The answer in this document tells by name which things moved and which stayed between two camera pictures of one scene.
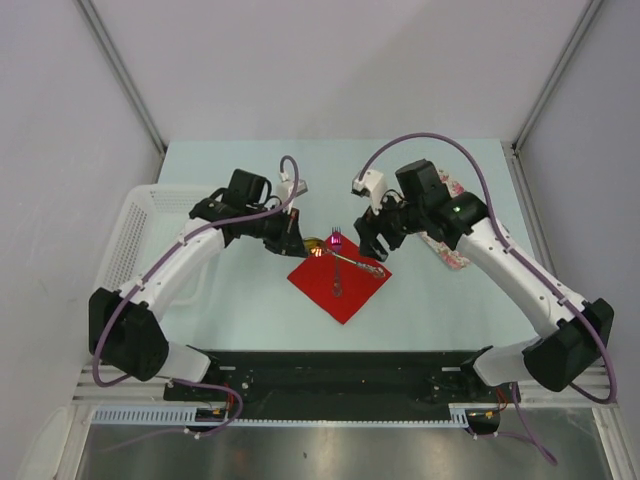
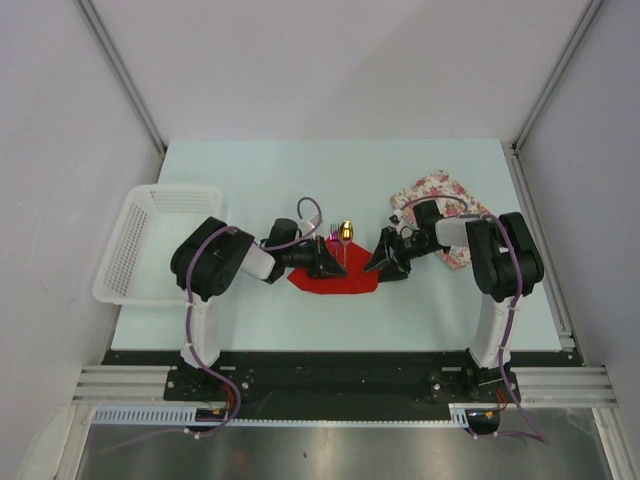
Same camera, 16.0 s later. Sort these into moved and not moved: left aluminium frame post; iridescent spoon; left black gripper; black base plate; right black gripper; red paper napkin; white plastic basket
Moved: iridescent spoon; red paper napkin; left black gripper; right black gripper
Not moved: left aluminium frame post; white plastic basket; black base plate
